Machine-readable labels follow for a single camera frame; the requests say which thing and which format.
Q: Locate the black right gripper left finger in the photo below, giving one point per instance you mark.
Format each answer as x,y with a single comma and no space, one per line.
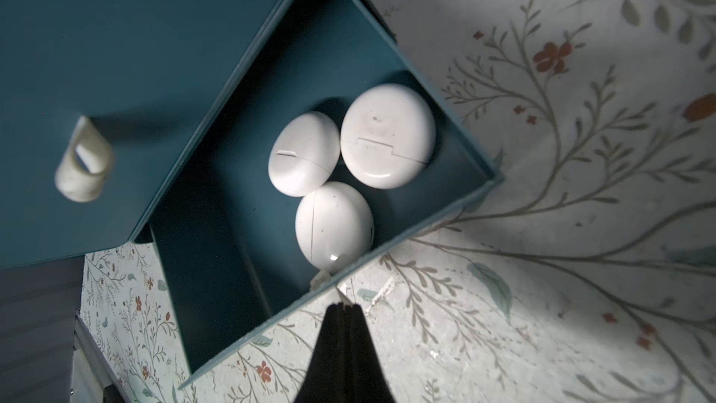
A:
325,379

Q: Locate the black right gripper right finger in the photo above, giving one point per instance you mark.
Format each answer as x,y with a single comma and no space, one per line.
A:
366,382

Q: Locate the white earphone case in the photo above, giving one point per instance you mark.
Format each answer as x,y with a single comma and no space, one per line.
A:
387,136
304,155
334,227

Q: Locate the teal bottom drawer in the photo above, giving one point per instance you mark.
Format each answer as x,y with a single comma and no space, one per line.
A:
226,237

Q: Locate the teal drawer cabinet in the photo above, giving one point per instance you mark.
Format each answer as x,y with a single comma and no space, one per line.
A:
145,72

